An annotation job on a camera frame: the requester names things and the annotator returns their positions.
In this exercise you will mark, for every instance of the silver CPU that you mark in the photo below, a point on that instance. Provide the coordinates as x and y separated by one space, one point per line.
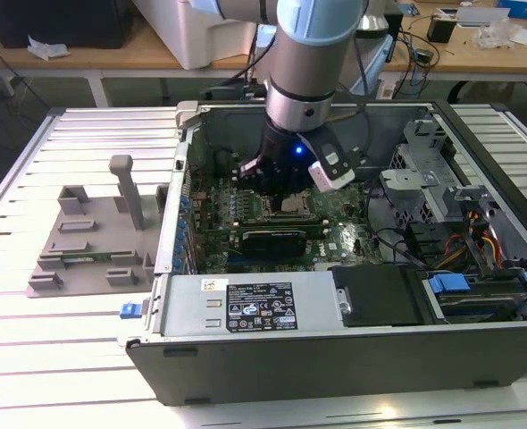
297 204

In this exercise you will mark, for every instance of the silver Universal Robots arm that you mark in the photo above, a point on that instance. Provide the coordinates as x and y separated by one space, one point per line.
308 67

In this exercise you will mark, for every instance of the black graphics card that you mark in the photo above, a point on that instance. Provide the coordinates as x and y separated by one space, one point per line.
272 245

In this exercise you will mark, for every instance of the green motherboard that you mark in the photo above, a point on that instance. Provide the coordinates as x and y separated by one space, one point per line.
339 232

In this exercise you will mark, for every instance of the white power adapter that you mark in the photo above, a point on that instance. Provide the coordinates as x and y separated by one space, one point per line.
388 90

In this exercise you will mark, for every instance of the metal drive cage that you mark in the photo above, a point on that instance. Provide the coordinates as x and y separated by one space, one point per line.
424 196

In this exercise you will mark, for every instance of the white box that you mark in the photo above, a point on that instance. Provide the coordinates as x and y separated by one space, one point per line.
201 36

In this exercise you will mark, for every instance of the black plastic shroud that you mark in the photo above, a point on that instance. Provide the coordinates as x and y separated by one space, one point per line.
375 295

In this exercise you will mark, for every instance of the black plastic connector block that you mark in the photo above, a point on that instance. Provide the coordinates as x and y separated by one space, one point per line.
424 243

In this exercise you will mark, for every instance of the silver power supply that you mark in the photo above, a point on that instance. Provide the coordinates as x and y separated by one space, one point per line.
187 308

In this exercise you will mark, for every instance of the black tower box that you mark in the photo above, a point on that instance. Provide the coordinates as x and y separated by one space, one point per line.
396 26

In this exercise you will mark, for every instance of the grey parts rack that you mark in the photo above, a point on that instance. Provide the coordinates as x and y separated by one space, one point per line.
107 223

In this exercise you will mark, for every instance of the hard disk in blue carrier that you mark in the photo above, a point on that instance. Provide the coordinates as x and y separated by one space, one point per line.
449 284

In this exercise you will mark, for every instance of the open black PC case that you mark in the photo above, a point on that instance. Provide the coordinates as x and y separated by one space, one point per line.
290 371

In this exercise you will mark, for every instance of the blue case latch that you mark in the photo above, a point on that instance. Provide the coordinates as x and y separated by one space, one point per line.
129 311

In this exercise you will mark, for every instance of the green RAM stick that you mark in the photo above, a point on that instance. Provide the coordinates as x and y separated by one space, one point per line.
89 258

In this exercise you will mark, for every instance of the wooden desk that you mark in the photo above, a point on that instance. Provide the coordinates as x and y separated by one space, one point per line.
94 60

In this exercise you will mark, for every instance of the flat grey box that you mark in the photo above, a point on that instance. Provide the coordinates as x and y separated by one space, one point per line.
482 17

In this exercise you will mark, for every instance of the clear plastic bags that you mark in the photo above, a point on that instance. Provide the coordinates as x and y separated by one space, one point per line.
496 35

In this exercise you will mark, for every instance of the crumpled white paper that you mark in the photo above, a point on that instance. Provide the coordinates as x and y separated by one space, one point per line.
47 48

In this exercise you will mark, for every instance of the large black box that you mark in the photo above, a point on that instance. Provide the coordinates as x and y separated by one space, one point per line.
53 22

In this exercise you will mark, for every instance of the blue cardboard box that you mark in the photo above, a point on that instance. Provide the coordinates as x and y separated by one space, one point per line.
524 9

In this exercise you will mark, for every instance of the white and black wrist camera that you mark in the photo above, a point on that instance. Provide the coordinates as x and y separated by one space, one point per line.
332 170

